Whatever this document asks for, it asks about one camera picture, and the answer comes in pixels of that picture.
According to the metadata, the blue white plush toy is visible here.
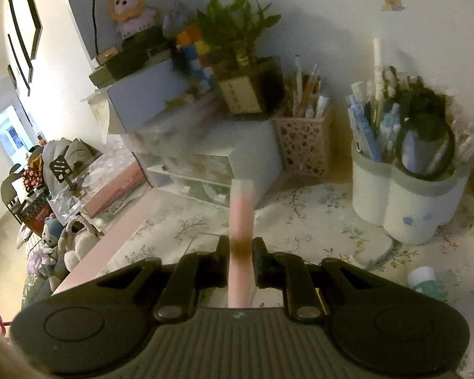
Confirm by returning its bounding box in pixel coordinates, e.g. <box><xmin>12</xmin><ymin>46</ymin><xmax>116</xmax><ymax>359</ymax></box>
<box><xmin>41</xmin><ymin>213</ymin><xmax>68</xmax><ymax>253</ymax></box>

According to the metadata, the white green glue bottle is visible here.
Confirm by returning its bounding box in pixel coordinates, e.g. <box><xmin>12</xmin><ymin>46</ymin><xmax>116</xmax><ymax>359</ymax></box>
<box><xmin>407</xmin><ymin>266</ymin><xmax>447</xmax><ymax>295</ymax></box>

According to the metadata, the small tan box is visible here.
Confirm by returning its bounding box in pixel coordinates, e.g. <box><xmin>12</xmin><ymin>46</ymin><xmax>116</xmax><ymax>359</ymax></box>
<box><xmin>95</xmin><ymin>45</ymin><xmax>121</xmax><ymax>66</ymax></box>

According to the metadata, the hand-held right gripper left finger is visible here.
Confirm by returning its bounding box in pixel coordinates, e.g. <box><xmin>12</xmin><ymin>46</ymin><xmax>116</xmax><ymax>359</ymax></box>
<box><xmin>97</xmin><ymin>236</ymin><xmax>230</xmax><ymax>321</ymax></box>

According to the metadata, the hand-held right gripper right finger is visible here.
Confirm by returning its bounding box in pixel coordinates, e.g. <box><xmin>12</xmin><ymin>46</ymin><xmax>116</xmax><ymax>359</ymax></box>
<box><xmin>253</xmin><ymin>237</ymin><xmax>384</xmax><ymax>322</ymax></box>

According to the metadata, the bunch of slim pens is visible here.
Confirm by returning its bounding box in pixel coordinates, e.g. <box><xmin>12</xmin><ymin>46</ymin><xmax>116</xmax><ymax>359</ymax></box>
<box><xmin>286</xmin><ymin>53</ymin><xmax>332</xmax><ymax>119</ymax></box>

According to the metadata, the colourful block toy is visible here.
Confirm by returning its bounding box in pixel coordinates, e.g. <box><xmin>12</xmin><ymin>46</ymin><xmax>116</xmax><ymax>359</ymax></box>
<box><xmin>176</xmin><ymin>26</ymin><xmax>218</xmax><ymax>91</ymax></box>

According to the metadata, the grey cloth pile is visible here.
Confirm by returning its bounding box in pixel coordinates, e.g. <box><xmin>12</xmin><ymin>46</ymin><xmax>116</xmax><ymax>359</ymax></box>
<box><xmin>43</xmin><ymin>138</ymin><xmax>103</xmax><ymax>190</ymax></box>

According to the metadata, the grey plush toy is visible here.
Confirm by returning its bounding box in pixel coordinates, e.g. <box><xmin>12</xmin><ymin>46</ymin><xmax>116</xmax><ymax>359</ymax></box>
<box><xmin>162</xmin><ymin>2</ymin><xmax>190</xmax><ymax>40</ymax></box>

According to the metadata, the pink marker orange cap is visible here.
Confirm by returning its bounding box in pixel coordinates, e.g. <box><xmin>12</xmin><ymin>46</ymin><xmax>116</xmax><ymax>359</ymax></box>
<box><xmin>228</xmin><ymin>179</ymin><xmax>257</xmax><ymax>309</ymax></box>

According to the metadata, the floral tablecloth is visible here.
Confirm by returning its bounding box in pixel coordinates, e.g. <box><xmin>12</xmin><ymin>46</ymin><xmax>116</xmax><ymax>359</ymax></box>
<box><xmin>106</xmin><ymin>182</ymin><xmax>474</xmax><ymax>379</ymax></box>

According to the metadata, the white box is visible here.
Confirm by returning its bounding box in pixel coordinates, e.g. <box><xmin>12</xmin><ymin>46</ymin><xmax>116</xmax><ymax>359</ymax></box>
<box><xmin>106</xmin><ymin>59</ymin><xmax>194</xmax><ymax>133</ymax></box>

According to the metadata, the black picture frame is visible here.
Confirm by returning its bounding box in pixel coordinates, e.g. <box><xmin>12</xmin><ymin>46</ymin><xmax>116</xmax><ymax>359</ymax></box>
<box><xmin>7</xmin><ymin>0</ymin><xmax>34</xmax><ymax>95</ymax></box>
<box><xmin>20</xmin><ymin>0</ymin><xmax>43</xmax><ymax>62</ymax></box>

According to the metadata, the dark green box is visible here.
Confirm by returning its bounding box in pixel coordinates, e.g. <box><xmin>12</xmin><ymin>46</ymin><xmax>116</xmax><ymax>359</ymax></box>
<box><xmin>89</xmin><ymin>27</ymin><xmax>174</xmax><ymax>87</ymax></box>

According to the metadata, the potted bamboo plant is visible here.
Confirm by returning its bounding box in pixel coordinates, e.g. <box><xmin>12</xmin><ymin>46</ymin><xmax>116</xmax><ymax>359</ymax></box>
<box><xmin>197</xmin><ymin>0</ymin><xmax>283</xmax><ymax>121</ymax></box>

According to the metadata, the clear drawer organiser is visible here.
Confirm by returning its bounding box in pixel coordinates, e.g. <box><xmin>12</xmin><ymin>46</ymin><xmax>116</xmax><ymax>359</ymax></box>
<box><xmin>130</xmin><ymin>118</ymin><xmax>285</xmax><ymax>208</ymax></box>

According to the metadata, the black hanging cable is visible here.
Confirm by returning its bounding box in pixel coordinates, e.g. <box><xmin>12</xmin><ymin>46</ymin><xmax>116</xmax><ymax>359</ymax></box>
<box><xmin>90</xmin><ymin>0</ymin><xmax>99</xmax><ymax>56</ymax></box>

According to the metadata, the pink lattice pen holder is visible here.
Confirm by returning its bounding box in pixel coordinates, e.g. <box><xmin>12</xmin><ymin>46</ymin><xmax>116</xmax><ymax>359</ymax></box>
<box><xmin>272</xmin><ymin>106</ymin><xmax>334</xmax><ymax>178</ymax></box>

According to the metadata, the lion plush toy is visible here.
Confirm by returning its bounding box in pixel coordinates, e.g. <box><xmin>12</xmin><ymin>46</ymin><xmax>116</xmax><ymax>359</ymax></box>
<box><xmin>106</xmin><ymin>0</ymin><xmax>159</xmax><ymax>40</ymax></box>

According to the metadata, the pink flat box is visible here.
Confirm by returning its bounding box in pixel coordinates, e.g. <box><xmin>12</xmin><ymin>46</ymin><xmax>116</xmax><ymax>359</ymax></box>
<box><xmin>83</xmin><ymin>162</ymin><xmax>147</xmax><ymax>220</ymax></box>

